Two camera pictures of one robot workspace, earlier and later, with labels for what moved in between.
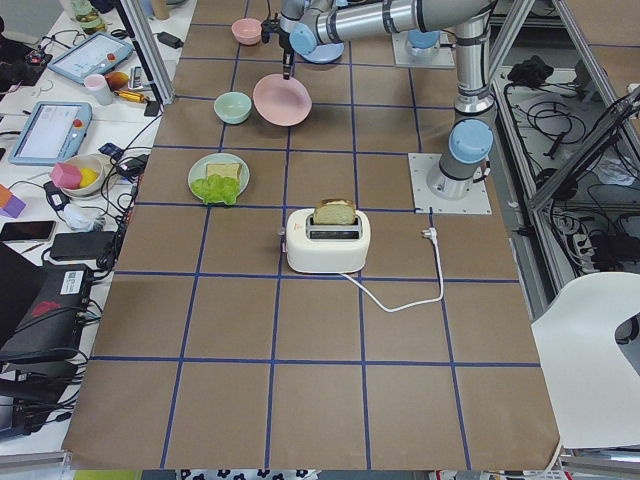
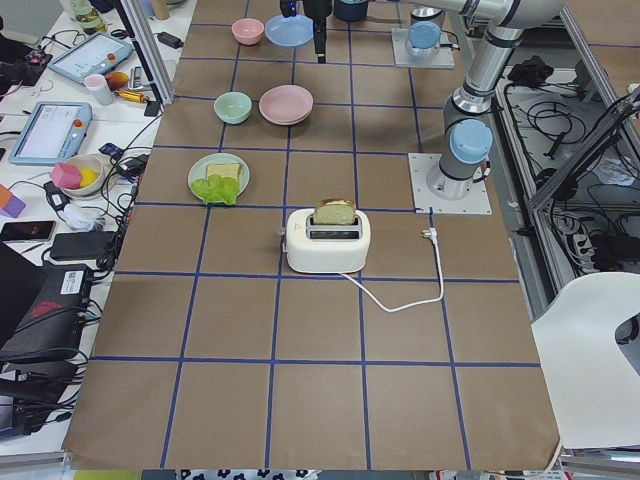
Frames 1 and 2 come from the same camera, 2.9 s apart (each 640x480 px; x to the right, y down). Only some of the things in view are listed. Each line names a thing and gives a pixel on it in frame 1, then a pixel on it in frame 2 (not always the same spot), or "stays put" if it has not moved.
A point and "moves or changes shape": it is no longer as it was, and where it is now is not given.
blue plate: (324, 53) moves or changes shape
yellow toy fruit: (88, 175) stays put
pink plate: (282, 102) moves or changes shape
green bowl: (233, 107) stays put
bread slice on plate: (232, 170) stays put
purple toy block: (13, 208) stays put
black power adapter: (77, 246) stays put
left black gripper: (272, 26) -> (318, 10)
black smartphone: (28, 231) stays put
